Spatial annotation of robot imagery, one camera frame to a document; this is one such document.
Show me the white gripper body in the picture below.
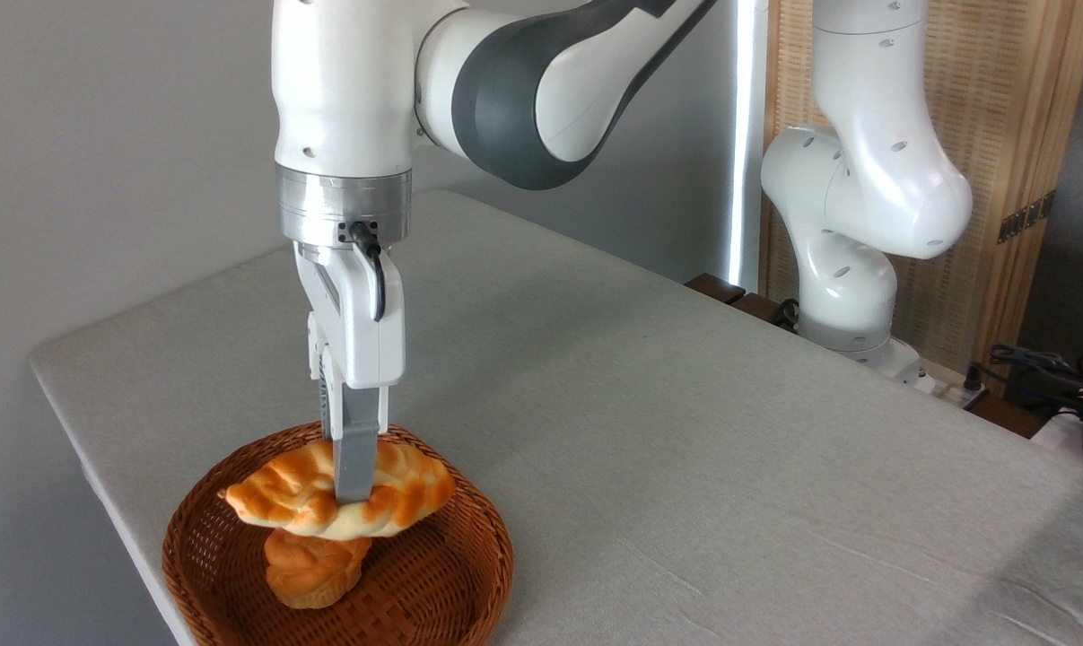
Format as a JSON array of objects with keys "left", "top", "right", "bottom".
[{"left": 292, "top": 240, "right": 407, "bottom": 390}]

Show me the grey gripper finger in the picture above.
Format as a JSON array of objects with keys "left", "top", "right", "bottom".
[
  {"left": 307, "top": 311, "right": 340, "bottom": 442},
  {"left": 329, "top": 380, "right": 390, "bottom": 506}
]

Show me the braided oval bread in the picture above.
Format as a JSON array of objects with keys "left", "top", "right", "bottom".
[{"left": 217, "top": 438, "right": 459, "bottom": 541}]

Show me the round rose-shaped bread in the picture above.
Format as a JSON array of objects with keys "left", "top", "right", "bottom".
[{"left": 264, "top": 528, "right": 373, "bottom": 611}]

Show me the brown wicker basket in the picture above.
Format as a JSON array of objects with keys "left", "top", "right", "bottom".
[{"left": 162, "top": 422, "right": 515, "bottom": 646}]

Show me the grey tablecloth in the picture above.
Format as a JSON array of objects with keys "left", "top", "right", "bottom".
[{"left": 28, "top": 188, "right": 1083, "bottom": 646}]

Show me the dark wooden block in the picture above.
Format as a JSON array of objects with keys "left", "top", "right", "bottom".
[{"left": 685, "top": 273, "right": 802, "bottom": 334}]

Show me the white vertical light strip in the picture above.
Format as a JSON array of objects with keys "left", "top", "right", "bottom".
[{"left": 726, "top": 0, "right": 770, "bottom": 293}]

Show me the metal screen hinge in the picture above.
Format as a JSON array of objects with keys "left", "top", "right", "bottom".
[{"left": 996, "top": 189, "right": 1057, "bottom": 245}]

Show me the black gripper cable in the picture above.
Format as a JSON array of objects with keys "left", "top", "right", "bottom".
[{"left": 349, "top": 221, "right": 389, "bottom": 323}]

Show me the black cable bundle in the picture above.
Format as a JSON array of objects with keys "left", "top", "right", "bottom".
[{"left": 965, "top": 343, "right": 1083, "bottom": 415}]

